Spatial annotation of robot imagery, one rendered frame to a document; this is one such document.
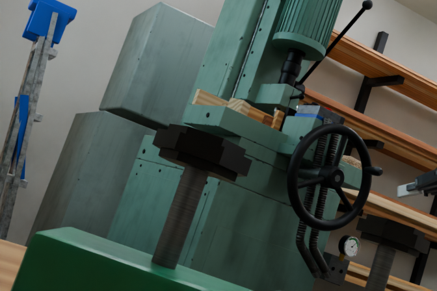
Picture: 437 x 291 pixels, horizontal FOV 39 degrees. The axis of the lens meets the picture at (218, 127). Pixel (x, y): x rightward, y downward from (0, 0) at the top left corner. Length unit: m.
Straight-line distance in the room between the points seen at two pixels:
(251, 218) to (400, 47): 3.63
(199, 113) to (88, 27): 2.44
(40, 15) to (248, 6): 0.75
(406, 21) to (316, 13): 3.34
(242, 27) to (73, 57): 2.11
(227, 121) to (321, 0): 0.55
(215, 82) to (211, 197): 0.56
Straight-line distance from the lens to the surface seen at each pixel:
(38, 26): 2.35
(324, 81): 4.80
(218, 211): 1.71
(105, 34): 4.18
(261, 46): 2.09
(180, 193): 0.29
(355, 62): 4.68
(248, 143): 1.74
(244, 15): 2.19
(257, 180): 1.77
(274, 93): 1.98
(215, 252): 1.73
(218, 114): 1.71
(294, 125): 1.81
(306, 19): 1.99
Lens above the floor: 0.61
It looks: 8 degrees up
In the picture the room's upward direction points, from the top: 19 degrees clockwise
